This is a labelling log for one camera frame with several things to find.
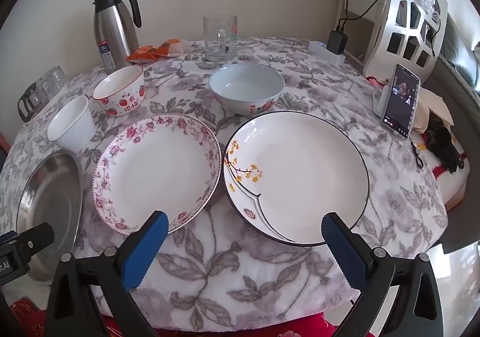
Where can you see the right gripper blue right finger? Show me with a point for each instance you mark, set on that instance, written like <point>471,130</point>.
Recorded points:
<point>349,250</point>

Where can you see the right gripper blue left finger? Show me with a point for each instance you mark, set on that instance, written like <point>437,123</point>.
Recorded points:
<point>140,248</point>

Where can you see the stainless steel plate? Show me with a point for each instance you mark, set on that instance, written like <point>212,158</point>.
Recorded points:
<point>52,194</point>

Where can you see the white plate black rim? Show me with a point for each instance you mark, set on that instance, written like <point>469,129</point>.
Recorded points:
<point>284,171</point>

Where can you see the small white square bowl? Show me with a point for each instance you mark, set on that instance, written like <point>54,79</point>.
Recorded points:
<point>73,126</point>

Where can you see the strawberry pattern red-rim bowl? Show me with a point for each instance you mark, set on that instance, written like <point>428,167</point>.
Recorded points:
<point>122,91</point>

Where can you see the large light blue bowl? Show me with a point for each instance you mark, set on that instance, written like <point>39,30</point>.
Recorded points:
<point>246,89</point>

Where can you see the pink floral rim plate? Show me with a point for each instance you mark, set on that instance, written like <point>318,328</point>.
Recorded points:
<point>170,163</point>

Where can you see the white red crochet blanket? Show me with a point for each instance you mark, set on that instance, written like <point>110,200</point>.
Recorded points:
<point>451,185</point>

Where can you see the grey floral tablecloth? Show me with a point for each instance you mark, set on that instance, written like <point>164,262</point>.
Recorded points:
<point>217,273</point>

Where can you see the black knitted cloth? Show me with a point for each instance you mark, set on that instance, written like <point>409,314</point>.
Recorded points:
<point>438,140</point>

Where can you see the smartphone on stand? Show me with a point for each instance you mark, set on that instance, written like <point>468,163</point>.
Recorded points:
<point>402,98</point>

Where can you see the beige cloth bag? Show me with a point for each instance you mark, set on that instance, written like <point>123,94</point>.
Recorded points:
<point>429,103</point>

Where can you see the small clear glass cups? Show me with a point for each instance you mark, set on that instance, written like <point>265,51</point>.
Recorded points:
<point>49,85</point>

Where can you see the orange snack packet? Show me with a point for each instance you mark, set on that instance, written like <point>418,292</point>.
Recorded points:
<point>147,54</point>

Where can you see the white power strip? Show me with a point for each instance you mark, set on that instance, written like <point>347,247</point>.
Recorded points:
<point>319,48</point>

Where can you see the stainless steel thermos jug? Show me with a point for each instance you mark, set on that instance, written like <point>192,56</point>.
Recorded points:
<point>115,24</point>

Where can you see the white lattice chair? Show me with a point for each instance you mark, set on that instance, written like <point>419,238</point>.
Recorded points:
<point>410,33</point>

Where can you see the clear glass mug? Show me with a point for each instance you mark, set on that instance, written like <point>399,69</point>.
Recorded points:
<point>220,35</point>

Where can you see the glass teapot black handle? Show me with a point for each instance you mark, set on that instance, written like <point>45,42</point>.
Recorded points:
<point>29,104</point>

